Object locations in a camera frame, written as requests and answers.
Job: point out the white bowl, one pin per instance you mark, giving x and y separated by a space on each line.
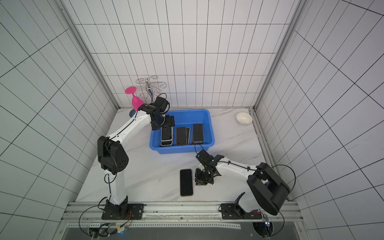
244 118

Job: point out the pink wine glass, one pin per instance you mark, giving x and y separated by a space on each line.
136 101

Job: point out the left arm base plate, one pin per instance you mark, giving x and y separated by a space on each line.
123 212

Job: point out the left electronics board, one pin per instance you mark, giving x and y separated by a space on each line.
105 230

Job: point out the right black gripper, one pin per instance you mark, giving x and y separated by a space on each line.
204 174

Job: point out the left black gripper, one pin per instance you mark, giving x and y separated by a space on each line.
169 123

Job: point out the black phone stack top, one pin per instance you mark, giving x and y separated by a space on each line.
181 136

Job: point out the blue grey saucer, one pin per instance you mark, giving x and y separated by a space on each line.
133 113

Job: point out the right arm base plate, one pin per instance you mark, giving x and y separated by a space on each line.
233 211

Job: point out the right electronics board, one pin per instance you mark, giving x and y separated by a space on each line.
265 228

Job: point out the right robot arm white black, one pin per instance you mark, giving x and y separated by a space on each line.
268 192

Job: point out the black phone right stack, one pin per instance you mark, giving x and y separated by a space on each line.
198 134

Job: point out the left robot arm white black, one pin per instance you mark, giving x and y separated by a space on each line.
113 157

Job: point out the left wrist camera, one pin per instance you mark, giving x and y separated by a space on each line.
162 104

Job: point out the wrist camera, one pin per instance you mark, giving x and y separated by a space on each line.
162 104
206 159

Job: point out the black phone removed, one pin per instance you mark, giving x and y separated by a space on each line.
186 183
166 136

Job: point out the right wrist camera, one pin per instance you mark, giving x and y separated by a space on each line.
206 159

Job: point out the black phone stack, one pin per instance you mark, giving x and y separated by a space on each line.
181 136
198 134

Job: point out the aluminium mounting rail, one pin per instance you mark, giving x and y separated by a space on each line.
171 214

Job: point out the silver wire glass rack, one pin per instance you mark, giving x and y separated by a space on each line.
149 88

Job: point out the black phone middle stack under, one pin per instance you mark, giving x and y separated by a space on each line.
188 134

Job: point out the blue plastic storage box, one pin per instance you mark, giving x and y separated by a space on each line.
186 118

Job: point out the electronics board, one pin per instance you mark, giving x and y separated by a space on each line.
105 230
265 228

